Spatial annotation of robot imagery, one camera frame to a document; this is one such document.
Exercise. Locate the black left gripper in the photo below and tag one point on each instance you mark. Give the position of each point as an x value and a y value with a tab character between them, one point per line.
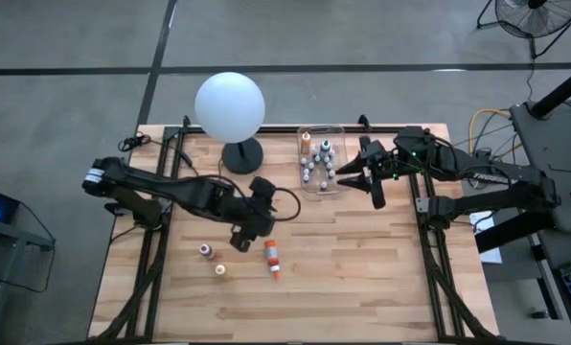
257	215

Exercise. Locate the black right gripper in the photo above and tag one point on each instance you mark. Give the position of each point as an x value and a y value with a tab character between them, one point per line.
376	165

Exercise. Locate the green food coloring bottle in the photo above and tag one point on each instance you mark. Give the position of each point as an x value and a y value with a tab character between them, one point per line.
325	144

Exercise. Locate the red food coloring bottle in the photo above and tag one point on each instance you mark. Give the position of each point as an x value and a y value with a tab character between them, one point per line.
271	256

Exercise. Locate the orange food coloring bottle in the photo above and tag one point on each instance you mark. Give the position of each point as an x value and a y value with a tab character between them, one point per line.
305	142

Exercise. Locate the yellow food coloring bottle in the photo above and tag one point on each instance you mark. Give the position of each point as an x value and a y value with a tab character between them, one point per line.
220	269

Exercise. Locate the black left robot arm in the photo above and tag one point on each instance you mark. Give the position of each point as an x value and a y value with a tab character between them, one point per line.
142	184

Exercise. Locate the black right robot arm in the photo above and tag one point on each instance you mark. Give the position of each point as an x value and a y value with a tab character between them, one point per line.
486	179

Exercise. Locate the magenta food coloring bottle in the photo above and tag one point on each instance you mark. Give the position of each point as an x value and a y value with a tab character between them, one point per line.
207	250

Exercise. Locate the clear plastic bin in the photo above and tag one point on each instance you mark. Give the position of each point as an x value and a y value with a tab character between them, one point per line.
343	182

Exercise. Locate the white globe table lamp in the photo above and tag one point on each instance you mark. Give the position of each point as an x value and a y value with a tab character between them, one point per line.
230	106

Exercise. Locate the white paper sheet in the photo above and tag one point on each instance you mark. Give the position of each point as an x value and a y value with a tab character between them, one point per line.
484	225

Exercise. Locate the dark side desk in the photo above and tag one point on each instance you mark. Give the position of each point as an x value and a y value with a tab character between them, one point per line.
554	158

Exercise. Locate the grey equipment stand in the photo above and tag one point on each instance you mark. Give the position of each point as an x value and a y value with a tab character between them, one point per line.
36	242

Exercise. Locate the black pole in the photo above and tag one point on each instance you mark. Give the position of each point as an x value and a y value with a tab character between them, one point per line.
563	91

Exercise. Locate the black floor fan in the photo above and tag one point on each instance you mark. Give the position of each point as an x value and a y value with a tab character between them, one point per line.
537	16

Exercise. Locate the silver metal bracket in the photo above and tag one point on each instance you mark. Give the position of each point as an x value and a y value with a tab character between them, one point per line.
422	205

